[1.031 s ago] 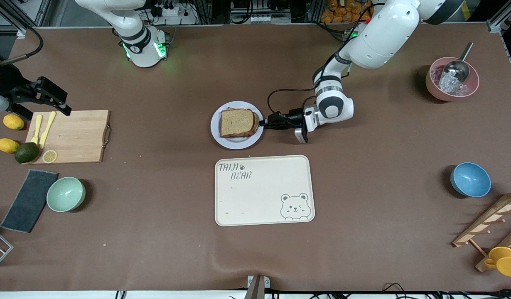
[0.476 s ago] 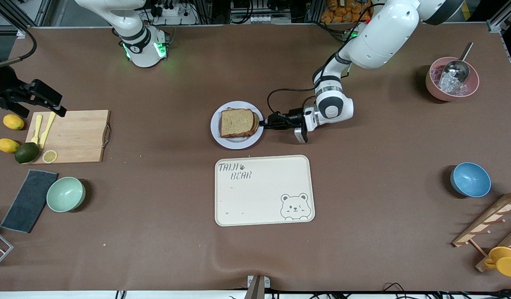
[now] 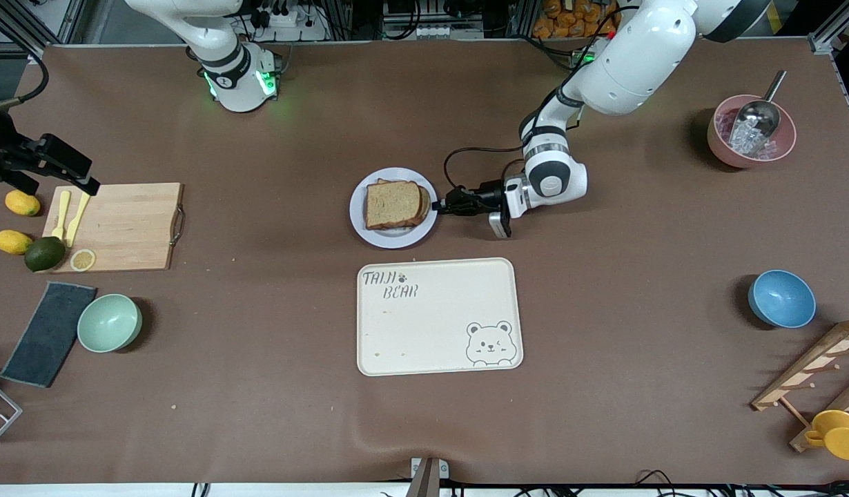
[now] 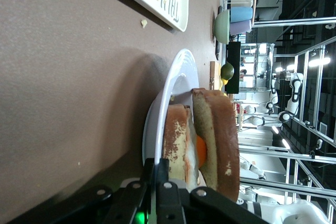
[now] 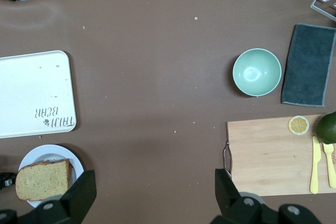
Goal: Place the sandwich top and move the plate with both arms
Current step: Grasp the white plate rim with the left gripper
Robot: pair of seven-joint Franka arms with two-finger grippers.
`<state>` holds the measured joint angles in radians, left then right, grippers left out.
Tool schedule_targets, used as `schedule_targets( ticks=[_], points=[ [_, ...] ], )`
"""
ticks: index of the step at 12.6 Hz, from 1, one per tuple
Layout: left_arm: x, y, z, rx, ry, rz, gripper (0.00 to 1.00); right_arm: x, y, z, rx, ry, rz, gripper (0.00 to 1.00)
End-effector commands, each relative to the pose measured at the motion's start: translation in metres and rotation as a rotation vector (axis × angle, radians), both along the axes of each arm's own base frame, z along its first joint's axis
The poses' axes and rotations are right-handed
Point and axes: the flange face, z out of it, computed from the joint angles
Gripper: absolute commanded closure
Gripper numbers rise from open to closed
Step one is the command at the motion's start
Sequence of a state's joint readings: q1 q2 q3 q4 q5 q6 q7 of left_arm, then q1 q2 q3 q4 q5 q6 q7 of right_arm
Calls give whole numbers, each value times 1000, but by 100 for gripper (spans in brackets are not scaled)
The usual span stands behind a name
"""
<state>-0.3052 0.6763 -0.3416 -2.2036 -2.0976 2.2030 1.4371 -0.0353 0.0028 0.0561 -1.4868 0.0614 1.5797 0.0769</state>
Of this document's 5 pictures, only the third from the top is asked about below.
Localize pink bowl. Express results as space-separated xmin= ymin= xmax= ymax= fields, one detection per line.
xmin=707 ymin=95 xmax=797 ymax=168

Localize metal wire rack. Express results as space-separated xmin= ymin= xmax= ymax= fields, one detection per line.
xmin=0 ymin=374 xmax=23 ymax=453

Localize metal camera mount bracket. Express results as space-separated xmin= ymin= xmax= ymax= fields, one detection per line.
xmin=405 ymin=457 xmax=450 ymax=497

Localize blue bowl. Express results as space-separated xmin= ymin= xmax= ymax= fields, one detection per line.
xmin=748 ymin=269 xmax=817 ymax=329

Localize wooden peg rack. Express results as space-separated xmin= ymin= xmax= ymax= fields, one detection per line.
xmin=751 ymin=319 xmax=849 ymax=453

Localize yellow plastic fork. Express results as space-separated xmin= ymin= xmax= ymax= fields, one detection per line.
xmin=52 ymin=191 xmax=72 ymax=240

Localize mint green bowl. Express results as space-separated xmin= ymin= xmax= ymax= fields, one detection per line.
xmin=77 ymin=294 xmax=143 ymax=353

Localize yellow cup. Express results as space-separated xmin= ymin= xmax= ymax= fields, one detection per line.
xmin=804 ymin=410 xmax=849 ymax=461

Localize white round plate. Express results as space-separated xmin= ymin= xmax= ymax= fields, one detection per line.
xmin=349 ymin=168 xmax=440 ymax=249

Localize pile of orange packets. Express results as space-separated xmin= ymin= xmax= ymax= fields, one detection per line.
xmin=533 ymin=0 xmax=622 ymax=39

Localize wooden cutting board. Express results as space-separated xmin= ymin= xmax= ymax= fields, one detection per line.
xmin=43 ymin=182 xmax=186 ymax=273

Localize plain brown bread slice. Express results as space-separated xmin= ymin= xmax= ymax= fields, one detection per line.
xmin=366 ymin=181 xmax=423 ymax=230

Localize yellow lemon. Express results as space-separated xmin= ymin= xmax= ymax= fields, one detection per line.
xmin=0 ymin=230 xmax=34 ymax=255
xmin=5 ymin=191 xmax=41 ymax=217

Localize yellow plastic knife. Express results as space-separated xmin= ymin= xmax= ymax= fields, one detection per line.
xmin=66 ymin=190 xmax=94 ymax=247

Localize green avocado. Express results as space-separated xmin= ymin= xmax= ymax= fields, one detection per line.
xmin=24 ymin=236 xmax=66 ymax=272

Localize dark grey cloth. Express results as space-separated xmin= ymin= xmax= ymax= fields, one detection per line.
xmin=0 ymin=282 xmax=98 ymax=388

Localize metal scoop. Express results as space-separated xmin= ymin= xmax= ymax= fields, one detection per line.
xmin=732 ymin=70 xmax=788 ymax=139

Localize cream tray with bear print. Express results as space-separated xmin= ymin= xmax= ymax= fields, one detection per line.
xmin=357 ymin=257 xmax=524 ymax=377

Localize white power strip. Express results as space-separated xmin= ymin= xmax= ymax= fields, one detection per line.
xmin=248 ymin=0 xmax=329 ymax=42

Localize clear ice cubes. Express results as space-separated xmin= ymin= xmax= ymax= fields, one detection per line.
xmin=728 ymin=123 xmax=777 ymax=158

